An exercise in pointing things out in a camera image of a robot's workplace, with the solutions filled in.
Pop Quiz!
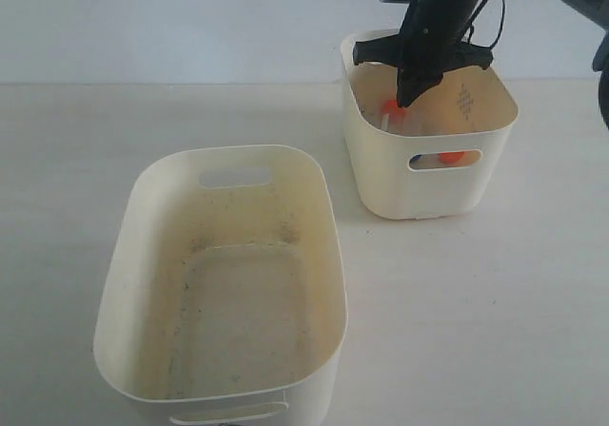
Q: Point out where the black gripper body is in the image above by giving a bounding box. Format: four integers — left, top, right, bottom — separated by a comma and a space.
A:
353, 0, 493, 74

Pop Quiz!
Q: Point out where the orange-capped clear tube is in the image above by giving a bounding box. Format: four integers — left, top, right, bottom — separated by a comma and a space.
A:
430, 150, 480, 168
380, 100, 423, 137

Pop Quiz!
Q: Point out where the blue-capped clear tube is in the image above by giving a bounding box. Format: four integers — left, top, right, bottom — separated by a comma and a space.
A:
409, 154, 428, 168

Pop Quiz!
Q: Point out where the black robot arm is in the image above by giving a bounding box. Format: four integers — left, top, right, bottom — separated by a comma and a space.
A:
352, 0, 608, 107

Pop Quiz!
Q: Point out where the small cream plastic bin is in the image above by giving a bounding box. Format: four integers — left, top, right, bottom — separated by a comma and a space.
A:
340, 29, 519, 220

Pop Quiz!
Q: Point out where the large cream plastic bin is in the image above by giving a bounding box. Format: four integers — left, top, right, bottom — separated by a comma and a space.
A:
93, 145, 348, 425

